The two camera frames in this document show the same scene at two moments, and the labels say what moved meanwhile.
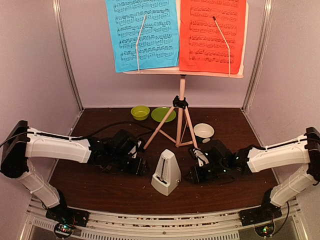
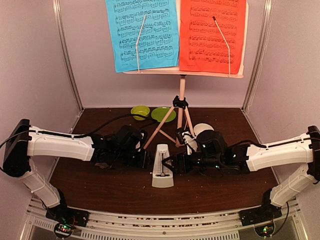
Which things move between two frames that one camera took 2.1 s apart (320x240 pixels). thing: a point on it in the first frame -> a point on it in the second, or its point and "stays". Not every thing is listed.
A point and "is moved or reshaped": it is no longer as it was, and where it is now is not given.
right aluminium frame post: x=257 y=68 stays
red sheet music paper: x=202 y=47 stays
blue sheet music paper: x=158 y=47 stays
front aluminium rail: x=290 y=225 stays
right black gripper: x=196 y=177 -> x=177 y=159
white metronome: x=167 y=177 is moved or reshaped
